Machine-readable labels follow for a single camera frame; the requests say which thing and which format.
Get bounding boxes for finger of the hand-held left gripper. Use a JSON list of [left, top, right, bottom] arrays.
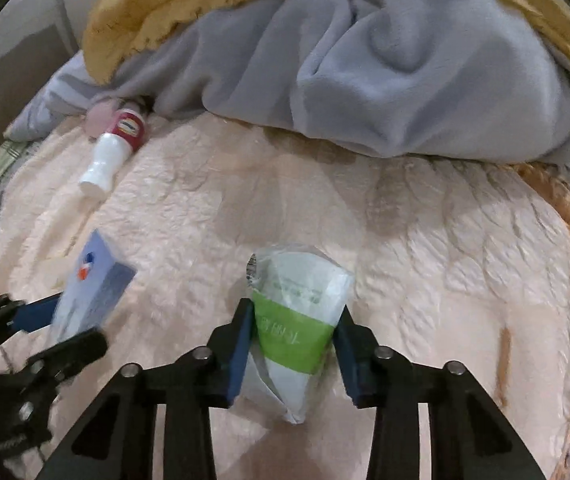
[[0, 295, 60, 356], [29, 330, 108, 386]]

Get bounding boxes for pale blue and white box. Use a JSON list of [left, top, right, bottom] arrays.
[[50, 229, 136, 346]]

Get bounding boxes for small pink cloth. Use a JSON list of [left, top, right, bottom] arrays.
[[87, 102, 120, 138]]

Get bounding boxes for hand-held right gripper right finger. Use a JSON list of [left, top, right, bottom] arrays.
[[332, 305, 548, 480]]

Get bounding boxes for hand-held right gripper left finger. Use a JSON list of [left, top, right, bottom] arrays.
[[35, 297, 256, 480]]

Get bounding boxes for grey fleece blanket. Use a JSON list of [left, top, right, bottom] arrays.
[[7, 0, 570, 166]]

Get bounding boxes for yellow quilted blanket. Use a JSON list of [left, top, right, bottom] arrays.
[[82, 0, 570, 131]]

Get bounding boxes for pink fringed bedspread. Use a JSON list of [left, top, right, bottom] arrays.
[[0, 110, 570, 480]]

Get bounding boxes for white bottle with red label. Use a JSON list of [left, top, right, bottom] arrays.
[[79, 105, 148, 198]]

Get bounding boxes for green and white tissue pack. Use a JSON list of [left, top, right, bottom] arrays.
[[237, 242, 356, 426]]

